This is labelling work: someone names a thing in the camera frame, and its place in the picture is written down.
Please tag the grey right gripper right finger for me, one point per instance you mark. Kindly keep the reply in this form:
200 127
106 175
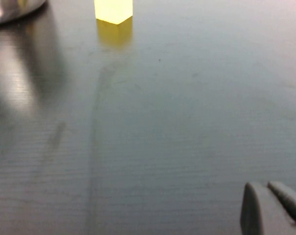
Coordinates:
290 200

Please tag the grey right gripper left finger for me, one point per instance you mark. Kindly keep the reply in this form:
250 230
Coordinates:
257 213

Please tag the stainless steel pot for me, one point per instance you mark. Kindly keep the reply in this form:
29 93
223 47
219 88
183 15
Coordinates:
10 9

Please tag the yellow cube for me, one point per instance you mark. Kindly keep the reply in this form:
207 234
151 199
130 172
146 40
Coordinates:
113 9

